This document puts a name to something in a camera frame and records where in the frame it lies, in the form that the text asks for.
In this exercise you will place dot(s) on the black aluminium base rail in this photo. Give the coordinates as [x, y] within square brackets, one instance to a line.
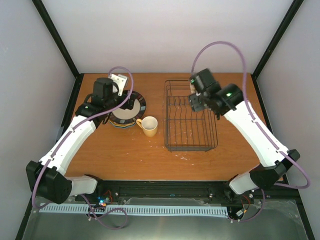
[212, 192]

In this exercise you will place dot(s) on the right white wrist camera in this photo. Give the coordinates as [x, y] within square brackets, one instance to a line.
[193, 89]

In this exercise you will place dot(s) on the left black frame post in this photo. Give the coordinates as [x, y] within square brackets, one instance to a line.
[47, 20]

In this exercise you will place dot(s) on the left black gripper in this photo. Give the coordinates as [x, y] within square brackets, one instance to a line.
[130, 105]

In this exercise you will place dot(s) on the yellow ceramic mug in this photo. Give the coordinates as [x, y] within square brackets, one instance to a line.
[149, 125]

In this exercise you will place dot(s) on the dark wire dish rack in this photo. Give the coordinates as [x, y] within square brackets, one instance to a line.
[185, 130]

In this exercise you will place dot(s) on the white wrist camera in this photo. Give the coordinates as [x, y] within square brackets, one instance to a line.
[119, 83]
[193, 89]

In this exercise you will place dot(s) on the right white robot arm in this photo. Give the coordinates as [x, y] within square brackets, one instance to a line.
[275, 159]

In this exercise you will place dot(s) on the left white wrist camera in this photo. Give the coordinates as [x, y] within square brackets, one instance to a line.
[119, 83]

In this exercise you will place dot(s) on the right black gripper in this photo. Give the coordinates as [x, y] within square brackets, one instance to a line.
[195, 106]

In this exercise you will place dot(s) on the black rimmed striped plate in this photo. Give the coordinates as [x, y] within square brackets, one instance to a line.
[132, 110]

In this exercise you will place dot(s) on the right black frame post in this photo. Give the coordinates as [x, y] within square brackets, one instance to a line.
[279, 33]

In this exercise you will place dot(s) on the black frame post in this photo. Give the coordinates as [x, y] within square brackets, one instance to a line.
[47, 20]
[279, 33]

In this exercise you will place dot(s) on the yellow dotted scalloped plate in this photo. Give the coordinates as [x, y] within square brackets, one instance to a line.
[118, 123]

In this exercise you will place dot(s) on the left controller board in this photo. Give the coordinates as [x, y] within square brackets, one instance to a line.
[105, 199]

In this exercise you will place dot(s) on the light blue cable duct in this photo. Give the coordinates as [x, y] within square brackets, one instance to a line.
[139, 210]

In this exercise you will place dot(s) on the teal scalloped plate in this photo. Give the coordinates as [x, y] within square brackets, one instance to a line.
[122, 126]

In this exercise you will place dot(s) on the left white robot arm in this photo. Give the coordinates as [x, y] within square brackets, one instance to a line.
[46, 177]

